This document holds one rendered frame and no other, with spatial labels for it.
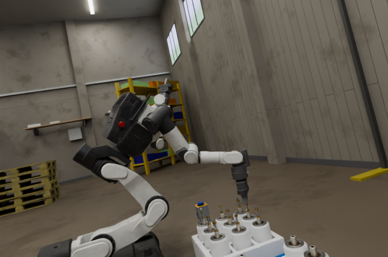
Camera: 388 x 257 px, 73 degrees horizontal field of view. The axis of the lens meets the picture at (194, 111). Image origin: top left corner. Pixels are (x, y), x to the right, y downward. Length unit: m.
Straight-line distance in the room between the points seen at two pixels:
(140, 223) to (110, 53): 9.47
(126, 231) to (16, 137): 9.20
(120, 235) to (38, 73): 9.50
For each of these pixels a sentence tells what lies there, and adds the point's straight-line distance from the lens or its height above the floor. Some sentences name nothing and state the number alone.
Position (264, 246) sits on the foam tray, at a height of 0.17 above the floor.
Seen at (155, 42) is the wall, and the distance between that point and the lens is 11.04.
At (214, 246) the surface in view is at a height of 0.23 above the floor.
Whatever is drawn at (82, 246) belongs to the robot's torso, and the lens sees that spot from 1.64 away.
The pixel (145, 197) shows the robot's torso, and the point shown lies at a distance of 1.63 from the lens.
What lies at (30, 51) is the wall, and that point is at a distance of 11.11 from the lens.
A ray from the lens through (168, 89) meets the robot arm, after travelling 2.03.
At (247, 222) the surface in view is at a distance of 1.59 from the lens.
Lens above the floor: 0.78
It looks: 4 degrees up
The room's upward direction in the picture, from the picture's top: 12 degrees counter-clockwise
